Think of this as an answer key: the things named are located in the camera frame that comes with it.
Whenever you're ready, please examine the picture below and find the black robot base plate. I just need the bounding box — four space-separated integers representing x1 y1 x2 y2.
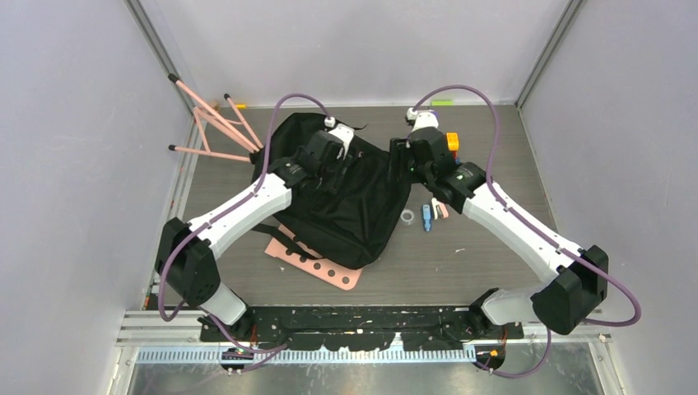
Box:
228 305 524 351

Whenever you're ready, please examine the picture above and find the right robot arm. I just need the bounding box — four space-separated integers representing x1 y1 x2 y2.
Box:
389 127 609 338

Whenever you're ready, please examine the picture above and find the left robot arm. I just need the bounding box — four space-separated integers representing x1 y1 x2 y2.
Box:
156 124 354 341

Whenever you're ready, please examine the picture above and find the pink white stapler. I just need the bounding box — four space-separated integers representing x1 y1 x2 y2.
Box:
430 197 449 221

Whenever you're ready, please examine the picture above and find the colourful toy block car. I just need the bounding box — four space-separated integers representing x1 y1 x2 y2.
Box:
445 132 460 164

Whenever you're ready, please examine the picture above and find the blue marker pen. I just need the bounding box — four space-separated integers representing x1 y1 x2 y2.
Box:
421 203 435 232

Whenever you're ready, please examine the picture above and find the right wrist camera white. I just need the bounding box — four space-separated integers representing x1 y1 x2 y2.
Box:
406 108 439 132

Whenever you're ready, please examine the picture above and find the pink metal stool frame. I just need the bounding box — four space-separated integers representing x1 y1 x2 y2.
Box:
167 73 263 163

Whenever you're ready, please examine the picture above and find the black student backpack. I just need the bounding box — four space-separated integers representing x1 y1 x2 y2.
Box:
274 137 412 270

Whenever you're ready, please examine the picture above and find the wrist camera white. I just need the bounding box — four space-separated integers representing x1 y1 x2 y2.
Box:
406 108 439 132
324 116 355 158

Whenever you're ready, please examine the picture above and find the pink perforated board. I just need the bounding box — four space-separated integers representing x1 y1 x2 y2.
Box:
256 224 363 290

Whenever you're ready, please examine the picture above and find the clear tape roll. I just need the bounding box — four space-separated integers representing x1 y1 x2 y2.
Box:
399 209 416 225

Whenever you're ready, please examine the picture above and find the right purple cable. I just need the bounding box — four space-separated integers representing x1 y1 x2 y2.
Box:
412 85 643 379

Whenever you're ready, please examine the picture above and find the green tape marker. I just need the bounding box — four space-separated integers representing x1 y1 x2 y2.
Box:
430 100 454 107

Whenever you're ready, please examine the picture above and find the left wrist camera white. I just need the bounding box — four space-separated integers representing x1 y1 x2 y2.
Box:
324 116 355 158

